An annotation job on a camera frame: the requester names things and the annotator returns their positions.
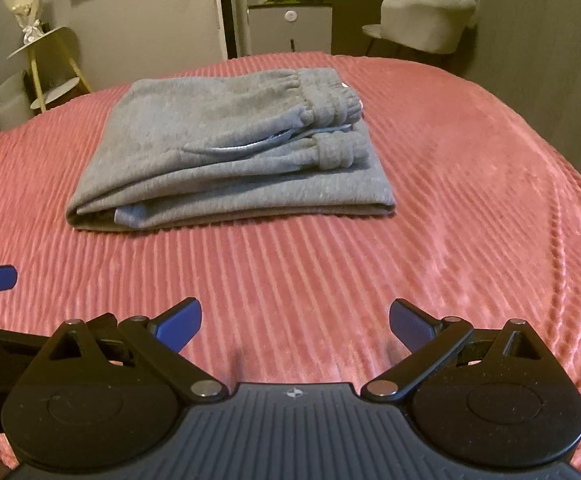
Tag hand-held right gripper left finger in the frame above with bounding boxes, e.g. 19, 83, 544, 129
35, 297, 224, 402

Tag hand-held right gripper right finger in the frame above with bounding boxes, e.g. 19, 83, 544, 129
361, 298, 554, 402

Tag grey sweat pants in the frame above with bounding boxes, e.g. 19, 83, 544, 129
65, 66, 398, 233

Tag pink ribbed blanket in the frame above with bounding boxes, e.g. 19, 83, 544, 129
0, 51, 581, 480

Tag white gold tiered side table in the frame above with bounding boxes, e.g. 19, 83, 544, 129
0, 26, 94, 132

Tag wrapped flower bouquet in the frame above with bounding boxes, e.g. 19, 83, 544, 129
3, 0, 46, 47

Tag white shell-back chair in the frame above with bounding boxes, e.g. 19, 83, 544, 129
362, 0, 477, 60

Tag grey cabinet with black top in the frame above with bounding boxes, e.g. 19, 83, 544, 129
246, 0, 334, 58

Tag white door frame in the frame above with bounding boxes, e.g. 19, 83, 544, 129
211, 0, 244, 59

